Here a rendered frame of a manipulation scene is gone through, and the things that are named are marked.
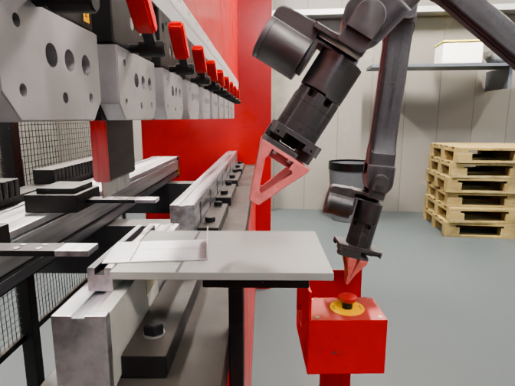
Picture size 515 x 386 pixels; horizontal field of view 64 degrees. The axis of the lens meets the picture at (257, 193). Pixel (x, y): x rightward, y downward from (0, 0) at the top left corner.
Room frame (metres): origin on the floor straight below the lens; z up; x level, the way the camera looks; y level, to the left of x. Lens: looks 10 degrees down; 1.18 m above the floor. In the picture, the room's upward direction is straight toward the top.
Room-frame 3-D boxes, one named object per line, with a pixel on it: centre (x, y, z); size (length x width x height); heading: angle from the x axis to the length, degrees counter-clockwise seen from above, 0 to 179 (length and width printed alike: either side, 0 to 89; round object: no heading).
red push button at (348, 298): (0.81, -0.19, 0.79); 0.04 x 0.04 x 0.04
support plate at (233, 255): (0.54, 0.04, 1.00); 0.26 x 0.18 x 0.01; 89
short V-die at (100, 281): (0.57, 0.19, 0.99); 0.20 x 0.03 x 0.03; 179
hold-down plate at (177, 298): (0.58, 0.13, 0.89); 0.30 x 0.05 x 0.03; 179
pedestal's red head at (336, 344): (0.86, -0.18, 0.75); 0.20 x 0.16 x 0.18; 1
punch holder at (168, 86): (0.72, 0.18, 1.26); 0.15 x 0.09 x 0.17; 179
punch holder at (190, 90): (0.92, 0.18, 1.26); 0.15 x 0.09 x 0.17; 179
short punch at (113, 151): (0.54, 0.19, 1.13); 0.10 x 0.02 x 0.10; 179
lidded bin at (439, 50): (4.61, -2.16, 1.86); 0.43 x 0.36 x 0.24; 84
